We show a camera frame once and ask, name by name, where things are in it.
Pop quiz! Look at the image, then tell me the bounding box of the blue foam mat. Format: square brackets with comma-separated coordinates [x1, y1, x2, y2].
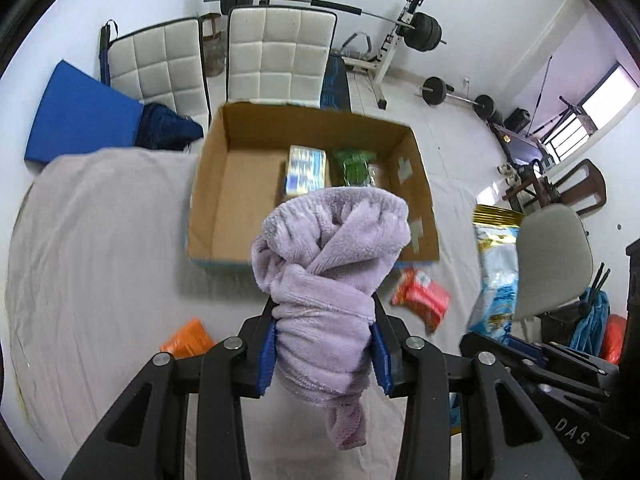
[23, 60, 146, 166]

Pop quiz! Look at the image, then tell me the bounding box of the orange plastic bag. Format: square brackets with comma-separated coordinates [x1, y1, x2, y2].
[599, 314, 628, 365]

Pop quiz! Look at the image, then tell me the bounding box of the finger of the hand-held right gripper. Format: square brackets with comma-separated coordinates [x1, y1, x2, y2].
[459, 333, 610, 403]
[537, 341, 622, 387]

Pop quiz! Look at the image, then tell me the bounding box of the lavender fleece towel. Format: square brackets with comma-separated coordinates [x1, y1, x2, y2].
[250, 186, 412, 451]

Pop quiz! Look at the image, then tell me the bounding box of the grey bed sheet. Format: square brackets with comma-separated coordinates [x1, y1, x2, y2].
[4, 148, 481, 480]

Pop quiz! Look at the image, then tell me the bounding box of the black box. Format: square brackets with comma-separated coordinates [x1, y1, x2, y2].
[504, 109, 533, 134]

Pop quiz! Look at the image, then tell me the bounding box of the white quilted chair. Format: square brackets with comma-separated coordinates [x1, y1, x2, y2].
[99, 17, 211, 131]
[226, 6, 339, 109]

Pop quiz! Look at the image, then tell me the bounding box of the dark blue cloth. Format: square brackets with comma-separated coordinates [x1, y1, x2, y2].
[134, 103, 206, 152]

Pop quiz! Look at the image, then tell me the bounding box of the white weight bench rack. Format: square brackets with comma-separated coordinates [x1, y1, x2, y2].
[340, 0, 431, 111]

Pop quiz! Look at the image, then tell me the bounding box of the barbell with black plates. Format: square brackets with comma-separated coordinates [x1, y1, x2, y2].
[203, 0, 446, 53]

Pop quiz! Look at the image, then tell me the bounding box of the blue bench pad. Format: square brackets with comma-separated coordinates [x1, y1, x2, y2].
[320, 56, 352, 111]

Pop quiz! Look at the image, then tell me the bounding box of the blue and white packet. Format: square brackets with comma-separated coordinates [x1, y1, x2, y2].
[281, 144, 331, 200]

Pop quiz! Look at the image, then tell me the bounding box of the red orange packet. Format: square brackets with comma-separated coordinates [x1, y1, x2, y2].
[391, 267, 451, 334]

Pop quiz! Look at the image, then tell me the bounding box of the grey plastic chair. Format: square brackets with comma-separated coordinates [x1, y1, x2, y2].
[512, 204, 596, 341]

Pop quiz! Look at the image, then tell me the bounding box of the blue fabric bag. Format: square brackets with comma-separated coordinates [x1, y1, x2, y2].
[569, 262, 612, 357]

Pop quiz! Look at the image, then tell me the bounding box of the green packet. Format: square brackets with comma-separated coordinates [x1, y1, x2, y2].
[332, 147, 384, 189]

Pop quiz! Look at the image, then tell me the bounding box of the cardboard box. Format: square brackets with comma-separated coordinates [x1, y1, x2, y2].
[186, 101, 441, 268]

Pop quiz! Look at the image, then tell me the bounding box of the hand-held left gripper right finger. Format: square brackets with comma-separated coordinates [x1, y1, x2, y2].
[369, 299, 584, 480]

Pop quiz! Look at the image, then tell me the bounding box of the small black barbell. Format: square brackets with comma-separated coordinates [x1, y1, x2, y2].
[419, 77, 497, 120]

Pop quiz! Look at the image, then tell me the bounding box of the window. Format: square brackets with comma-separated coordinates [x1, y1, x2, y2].
[542, 62, 638, 161]

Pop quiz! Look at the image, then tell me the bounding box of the white blue gold-topped bag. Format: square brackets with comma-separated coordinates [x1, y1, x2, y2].
[466, 204, 526, 347]

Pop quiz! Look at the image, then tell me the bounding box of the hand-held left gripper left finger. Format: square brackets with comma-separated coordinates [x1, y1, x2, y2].
[62, 299, 279, 480]

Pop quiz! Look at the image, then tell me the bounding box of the brown wooden chair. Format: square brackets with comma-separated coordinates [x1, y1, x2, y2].
[502, 158, 608, 217]

